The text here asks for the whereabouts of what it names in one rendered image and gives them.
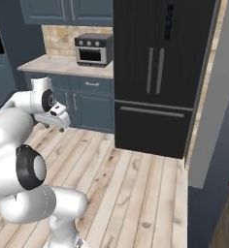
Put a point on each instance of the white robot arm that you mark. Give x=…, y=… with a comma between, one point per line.
x=13, y=174

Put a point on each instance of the blue wall cabinets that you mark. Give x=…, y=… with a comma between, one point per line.
x=68, y=12

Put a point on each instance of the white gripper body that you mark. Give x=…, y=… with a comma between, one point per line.
x=53, y=119

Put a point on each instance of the blue base cabinets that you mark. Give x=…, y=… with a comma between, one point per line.
x=84, y=105

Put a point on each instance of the blue tall oven cabinet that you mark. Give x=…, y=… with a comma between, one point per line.
x=0, y=55

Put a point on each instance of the grey toaster oven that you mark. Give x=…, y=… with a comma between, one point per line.
x=93, y=49

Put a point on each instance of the black fridge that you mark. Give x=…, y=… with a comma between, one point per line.
x=161, y=77

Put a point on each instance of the grey island counter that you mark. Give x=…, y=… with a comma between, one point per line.
x=216, y=129

